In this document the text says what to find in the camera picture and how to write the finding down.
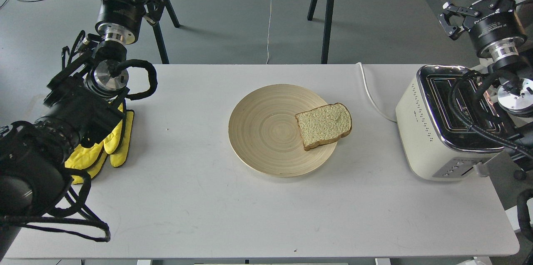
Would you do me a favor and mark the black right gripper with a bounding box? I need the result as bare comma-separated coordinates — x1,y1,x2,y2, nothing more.
438,0,527,58

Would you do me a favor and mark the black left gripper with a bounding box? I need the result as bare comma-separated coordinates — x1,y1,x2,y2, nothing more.
95,0,165,45

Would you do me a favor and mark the slice of bread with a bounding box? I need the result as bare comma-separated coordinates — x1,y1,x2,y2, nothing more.
295,103,353,151

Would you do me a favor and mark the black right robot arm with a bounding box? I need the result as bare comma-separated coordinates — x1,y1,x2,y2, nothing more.
438,0,532,180

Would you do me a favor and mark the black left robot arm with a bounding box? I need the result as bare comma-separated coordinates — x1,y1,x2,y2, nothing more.
1,0,164,254

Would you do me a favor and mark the cream two-slot toaster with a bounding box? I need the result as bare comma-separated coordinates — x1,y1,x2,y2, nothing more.
396,65,505,182

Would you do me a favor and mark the yellow oven glove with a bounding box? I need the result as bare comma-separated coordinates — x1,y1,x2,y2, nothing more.
65,100,135,178

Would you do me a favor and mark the round bamboo plate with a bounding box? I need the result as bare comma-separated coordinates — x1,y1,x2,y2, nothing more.
228,84,336,178

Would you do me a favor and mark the white toaster power cord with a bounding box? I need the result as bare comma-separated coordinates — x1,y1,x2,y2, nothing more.
356,62,397,123

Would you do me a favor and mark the thin white hanging cable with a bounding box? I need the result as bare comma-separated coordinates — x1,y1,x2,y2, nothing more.
266,0,274,65

